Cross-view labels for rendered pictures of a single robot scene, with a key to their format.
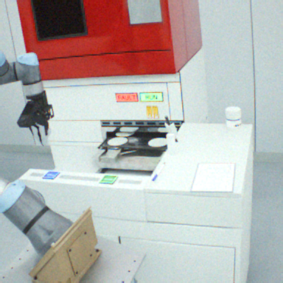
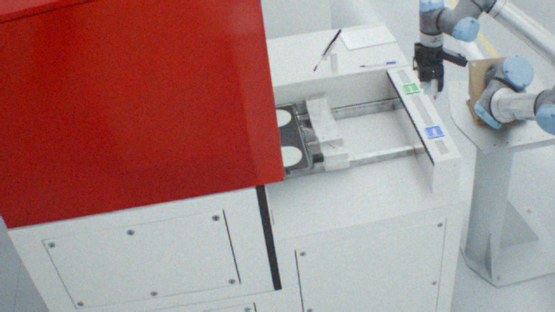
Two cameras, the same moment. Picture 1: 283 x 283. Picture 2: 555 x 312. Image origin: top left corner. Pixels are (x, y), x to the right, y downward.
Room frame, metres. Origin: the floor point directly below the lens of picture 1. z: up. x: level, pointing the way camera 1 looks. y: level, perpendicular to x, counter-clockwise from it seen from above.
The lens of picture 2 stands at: (2.55, 1.70, 2.36)
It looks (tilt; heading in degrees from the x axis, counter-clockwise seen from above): 39 degrees down; 244
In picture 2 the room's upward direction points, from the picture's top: 8 degrees counter-clockwise
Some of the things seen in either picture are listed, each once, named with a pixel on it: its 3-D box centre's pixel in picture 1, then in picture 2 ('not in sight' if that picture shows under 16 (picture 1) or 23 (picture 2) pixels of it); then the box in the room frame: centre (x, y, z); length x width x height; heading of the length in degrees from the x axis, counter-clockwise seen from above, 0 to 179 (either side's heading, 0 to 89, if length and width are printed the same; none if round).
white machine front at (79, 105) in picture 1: (107, 111); (252, 149); (1.89, 0.14, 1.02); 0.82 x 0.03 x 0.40; 68
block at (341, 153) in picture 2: (99, 155); (336, 154); (1.62, 0.19, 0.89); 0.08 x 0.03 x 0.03; 158
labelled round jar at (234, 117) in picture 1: (233, 119); not in sight; (1.57, -0.44, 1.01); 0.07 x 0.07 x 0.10
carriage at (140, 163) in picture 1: (130, 162); (326, 133); (1.56, 0.05, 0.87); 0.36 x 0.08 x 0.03; 68
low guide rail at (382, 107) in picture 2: not in sight; (325, 117); (1.49, -0.07, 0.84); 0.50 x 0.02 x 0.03; 158
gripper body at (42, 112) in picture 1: (38, 107); (429, 59); (1.36, 0.36, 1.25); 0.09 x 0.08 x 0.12; 158
